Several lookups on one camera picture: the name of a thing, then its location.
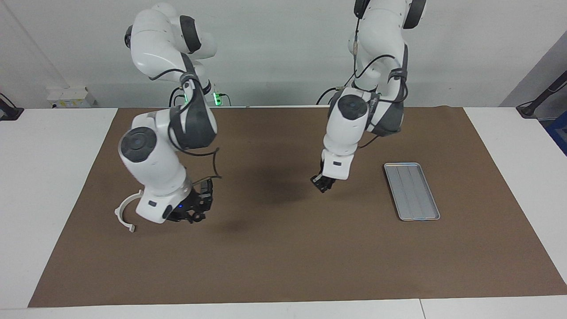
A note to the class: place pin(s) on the brown table mat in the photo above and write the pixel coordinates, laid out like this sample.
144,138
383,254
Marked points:
283,248

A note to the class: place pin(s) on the silver metal tray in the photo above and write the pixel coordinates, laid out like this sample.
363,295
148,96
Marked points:
412,190

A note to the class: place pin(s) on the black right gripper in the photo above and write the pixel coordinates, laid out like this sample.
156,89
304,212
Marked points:
186,206

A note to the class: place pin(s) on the black clamp stand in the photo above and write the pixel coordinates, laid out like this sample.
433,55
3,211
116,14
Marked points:
9,113

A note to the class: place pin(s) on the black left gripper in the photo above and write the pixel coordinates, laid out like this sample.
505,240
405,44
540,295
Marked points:
325,175

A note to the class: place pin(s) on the blue box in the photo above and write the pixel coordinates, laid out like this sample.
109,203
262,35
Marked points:
559,137

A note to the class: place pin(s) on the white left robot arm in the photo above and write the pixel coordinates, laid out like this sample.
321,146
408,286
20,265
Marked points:
345,128

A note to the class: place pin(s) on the white cardboard box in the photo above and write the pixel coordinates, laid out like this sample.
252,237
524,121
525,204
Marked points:
71,97

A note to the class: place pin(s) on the white curved plastic bracket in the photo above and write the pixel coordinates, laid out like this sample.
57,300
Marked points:
118,215

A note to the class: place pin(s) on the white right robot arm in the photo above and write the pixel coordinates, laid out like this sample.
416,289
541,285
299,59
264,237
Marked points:
155,168

